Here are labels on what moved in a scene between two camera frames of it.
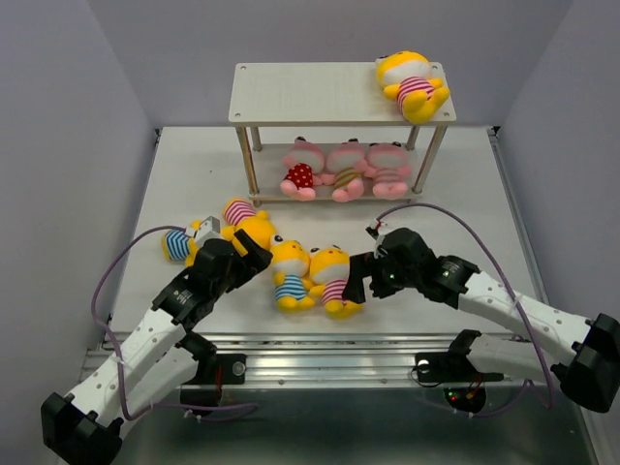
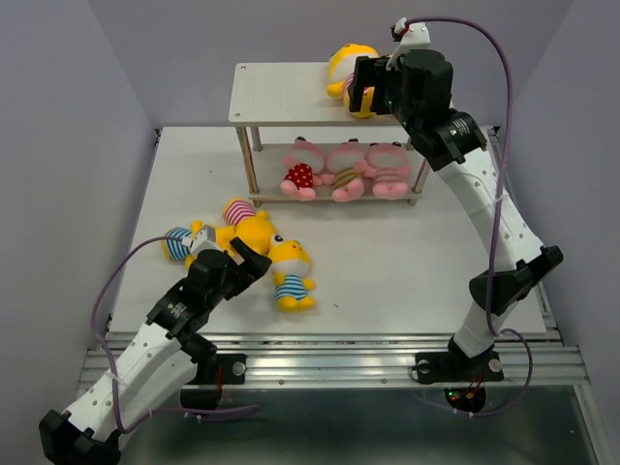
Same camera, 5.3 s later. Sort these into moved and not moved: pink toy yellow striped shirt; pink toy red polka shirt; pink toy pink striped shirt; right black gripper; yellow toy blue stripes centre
Moved: right black gripper
Not moved: yellow toy blue stripes centre; pink toy red polka shirt; pink toy pink striped shirt; pink toy yellow striped shirt
